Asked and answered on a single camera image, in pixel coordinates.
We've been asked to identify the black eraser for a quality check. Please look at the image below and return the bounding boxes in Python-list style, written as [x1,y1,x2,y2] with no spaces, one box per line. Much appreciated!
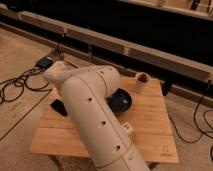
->
[50,99,67,116]

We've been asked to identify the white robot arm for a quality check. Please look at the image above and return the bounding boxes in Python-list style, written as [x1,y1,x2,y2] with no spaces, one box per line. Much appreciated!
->
[44,61,150,171]

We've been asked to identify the black bowl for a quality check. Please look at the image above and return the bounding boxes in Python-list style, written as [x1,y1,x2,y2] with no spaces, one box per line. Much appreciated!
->
[106,88,132,113]

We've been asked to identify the white paper cup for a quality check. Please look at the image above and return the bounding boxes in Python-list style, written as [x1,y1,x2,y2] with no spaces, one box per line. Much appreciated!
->
[135,72,151,93]

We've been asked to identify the white plastic bottle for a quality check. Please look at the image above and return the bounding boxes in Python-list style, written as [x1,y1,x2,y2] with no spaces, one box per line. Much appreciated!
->
[122,122,134,136]

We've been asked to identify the wooden table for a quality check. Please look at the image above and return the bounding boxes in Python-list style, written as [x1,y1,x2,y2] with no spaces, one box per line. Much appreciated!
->
[30,76,179,163]

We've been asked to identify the black power adapter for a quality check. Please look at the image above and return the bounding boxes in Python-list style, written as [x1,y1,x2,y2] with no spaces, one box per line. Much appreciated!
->
[36,56,53,69]

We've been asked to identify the long wooden beam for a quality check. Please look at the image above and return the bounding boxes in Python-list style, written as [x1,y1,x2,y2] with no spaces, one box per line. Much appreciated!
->
[0,3,213,81]

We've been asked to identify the black cable at right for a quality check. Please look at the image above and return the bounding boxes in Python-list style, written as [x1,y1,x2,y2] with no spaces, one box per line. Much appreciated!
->
[168,89,213,158]

